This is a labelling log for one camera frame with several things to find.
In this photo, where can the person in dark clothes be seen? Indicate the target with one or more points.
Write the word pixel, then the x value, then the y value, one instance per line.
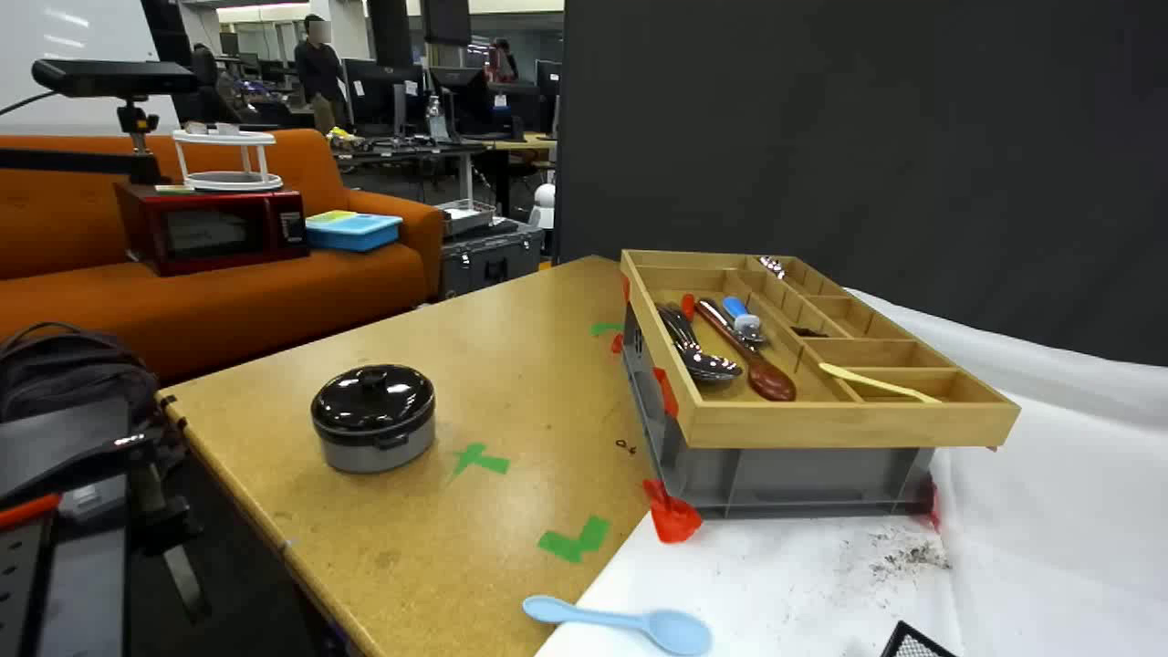
pixel 320 73

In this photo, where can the black camera on tripod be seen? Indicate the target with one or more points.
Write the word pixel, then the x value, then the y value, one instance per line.
pixel 115 80

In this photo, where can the white plastic rack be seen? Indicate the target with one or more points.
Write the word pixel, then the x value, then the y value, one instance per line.
pixel 224 157

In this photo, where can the metal spoon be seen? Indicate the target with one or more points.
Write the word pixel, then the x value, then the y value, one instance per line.
pixel 703 354

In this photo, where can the orange sofa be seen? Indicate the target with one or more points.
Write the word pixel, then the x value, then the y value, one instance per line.
pixel 221 303

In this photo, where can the black metal stand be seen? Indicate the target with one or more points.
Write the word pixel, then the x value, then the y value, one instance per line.
pixel 110 535

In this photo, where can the grey round pot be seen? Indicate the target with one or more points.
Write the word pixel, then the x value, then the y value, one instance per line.
pixel 370 452

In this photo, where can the red plastic clamp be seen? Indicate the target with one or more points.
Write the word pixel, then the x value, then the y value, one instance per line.
pixel 665 391
pixel 670 517

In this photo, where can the black curtain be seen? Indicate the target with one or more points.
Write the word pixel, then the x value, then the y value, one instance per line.
pixel 877 148

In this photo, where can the blue and white utensil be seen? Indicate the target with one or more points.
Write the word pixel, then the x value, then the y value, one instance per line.
pixel 741 318

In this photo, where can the black computer monitor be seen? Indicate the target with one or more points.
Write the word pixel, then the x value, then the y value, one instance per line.
pixel 379 91

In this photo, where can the black backpack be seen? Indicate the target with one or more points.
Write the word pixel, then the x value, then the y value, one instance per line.
pixel 68 377

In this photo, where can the yellow spoon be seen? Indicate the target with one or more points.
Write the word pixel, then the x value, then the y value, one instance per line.
pixel 877 383

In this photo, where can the brown wooden spoon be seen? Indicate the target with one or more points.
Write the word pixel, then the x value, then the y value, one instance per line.
pixel 754 366

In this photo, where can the blue lunch box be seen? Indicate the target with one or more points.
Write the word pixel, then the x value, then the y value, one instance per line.
pixel 351 231

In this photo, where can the red microwave oven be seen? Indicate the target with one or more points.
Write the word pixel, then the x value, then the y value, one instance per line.
pixel 211 226

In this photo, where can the small red tape piece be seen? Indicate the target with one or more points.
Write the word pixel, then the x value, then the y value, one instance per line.
pixel 613 345

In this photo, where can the wooden cutlery tray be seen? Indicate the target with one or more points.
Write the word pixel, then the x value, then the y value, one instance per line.
pixel 842 414

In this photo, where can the black round lid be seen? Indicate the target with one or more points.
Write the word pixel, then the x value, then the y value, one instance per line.
pixel 373 397

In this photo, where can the light blue plastic spoon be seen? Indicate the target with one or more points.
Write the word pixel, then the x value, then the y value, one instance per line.
pixel 645 626

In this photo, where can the black equipment case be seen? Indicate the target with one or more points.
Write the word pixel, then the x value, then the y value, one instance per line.
pixel 489 256

